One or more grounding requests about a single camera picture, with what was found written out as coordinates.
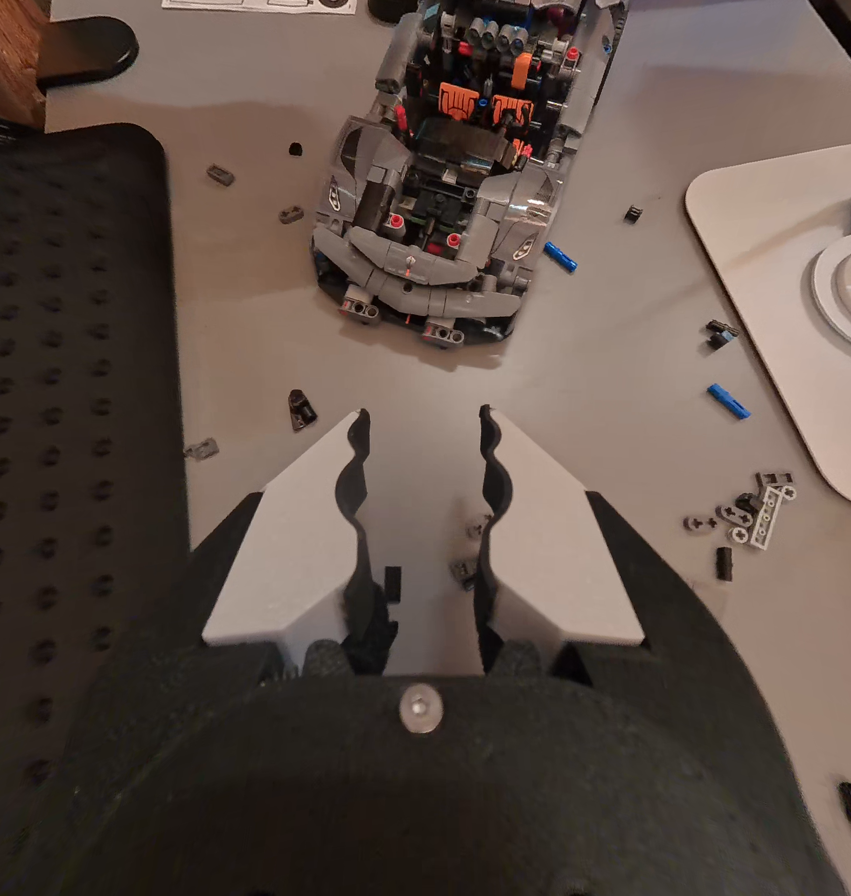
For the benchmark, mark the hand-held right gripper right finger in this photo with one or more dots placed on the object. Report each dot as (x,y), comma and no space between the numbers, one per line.
(558,567)

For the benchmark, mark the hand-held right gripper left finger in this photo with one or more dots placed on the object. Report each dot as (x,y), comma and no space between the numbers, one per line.
(285,567)

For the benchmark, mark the grey lego car model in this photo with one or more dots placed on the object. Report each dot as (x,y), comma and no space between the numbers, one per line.
(432,266)

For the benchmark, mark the group of small grey lego pieces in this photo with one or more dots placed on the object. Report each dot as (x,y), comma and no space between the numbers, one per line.
(464,570)

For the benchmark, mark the black flat lego tile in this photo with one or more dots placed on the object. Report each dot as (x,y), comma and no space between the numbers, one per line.
(392,584)

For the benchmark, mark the black lego wedge piece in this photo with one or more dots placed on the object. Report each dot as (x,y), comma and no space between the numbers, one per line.
(301,413)

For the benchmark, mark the cluster of small lego connectors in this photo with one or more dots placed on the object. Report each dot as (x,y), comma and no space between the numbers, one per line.
(768,511)

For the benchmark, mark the blue lego axle pin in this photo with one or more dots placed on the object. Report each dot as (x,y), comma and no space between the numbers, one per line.
(560,255)
(728,400)

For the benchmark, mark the black lego tyre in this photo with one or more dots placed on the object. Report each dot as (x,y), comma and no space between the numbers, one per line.
(397,7)

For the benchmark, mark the wooden and white book stand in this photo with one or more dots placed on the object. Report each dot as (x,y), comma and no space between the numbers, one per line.
(845,280)

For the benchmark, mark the black office chair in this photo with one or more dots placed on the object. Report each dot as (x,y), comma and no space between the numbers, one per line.
(89,52)

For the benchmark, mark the white rounded base plate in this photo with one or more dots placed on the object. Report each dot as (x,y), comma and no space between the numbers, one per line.
(761,231)

